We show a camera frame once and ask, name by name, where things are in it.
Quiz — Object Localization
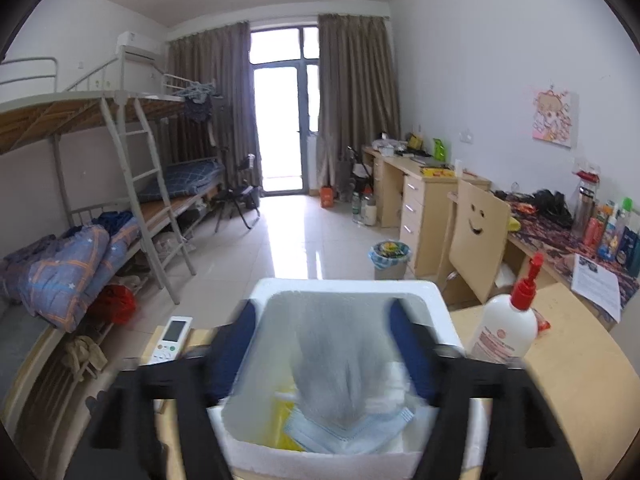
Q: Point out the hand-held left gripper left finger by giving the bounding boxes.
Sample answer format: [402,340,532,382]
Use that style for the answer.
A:
[65,302,261,480]

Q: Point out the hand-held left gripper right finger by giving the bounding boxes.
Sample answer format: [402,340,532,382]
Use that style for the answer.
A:
[387,297,583,480]

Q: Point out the yellow bubble sponge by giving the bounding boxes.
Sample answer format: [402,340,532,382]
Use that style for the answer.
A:
[272,392,301,450]

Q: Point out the stack of blue face masks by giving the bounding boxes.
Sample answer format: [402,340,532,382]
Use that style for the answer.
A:
[284,405,416,455]

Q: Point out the white foam box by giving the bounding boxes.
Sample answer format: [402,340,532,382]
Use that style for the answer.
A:
[207,277,466,476]

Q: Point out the white remote control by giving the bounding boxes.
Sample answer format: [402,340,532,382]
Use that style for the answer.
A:
[150,316,193,366]

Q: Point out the trash bin with blue liner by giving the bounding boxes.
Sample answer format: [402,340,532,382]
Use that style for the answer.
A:
[369,241,413,281]

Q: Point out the white lotion bottle red pump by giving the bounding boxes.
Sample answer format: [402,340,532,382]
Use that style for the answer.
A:
[467,252,546,365]

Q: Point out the wooden chair with smiley face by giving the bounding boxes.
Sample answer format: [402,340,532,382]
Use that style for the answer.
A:
[437,178,512,307]

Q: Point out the red bag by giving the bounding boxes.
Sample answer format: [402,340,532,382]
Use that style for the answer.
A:
[90,285,137,326]

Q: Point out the wooden desk with drawers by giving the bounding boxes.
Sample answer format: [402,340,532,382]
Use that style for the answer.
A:
[361,146,493,278]

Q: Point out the beige cloth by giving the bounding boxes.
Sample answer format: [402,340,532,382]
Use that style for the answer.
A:
[62,335,108,378]

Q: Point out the black folding chair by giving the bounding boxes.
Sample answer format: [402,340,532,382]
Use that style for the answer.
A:
[215,152,262,233]

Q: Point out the desk with patterned cloth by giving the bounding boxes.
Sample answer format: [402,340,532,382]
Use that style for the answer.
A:
[492,187,640,331]

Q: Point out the dark blue clothes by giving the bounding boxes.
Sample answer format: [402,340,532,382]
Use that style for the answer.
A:
[92,210,133,233]

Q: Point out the blue plaid quilt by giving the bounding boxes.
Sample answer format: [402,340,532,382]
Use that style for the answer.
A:
[140,157,226,203]

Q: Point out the blue quilt with orange lines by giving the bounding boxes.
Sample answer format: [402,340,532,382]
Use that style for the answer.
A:
[17,220,143,331]

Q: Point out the printed paper sheet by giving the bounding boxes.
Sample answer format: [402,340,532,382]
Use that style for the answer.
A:
[570,253,623,323]

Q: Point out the black headphones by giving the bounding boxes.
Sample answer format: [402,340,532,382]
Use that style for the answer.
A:
[532,189,573,226]

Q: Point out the grey purple blanket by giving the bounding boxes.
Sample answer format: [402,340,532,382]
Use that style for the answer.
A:
[0,235,58,301]

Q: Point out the row of toiletry bottles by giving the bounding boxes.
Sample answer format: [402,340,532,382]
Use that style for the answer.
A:
[570,170,640,278]

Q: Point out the glass balcony door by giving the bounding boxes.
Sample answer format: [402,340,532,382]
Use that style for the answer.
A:
[249,25,321,196]

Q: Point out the hanging dark clothes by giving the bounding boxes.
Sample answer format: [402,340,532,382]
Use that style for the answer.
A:
[182,95,213,123]

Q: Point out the brown curtain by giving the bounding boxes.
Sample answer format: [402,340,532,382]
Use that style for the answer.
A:
[166,21,263,191]
[317,12,401,193]

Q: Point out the metal bunk bed with ladder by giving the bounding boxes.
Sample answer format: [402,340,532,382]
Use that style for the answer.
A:
[0,57,198,441]

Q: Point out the white air conditioner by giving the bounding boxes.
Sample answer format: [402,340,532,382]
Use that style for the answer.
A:
[116,31,157,63]

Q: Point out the pink cartoon wall poster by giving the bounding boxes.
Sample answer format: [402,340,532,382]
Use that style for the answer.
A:
[531,87,578,148]

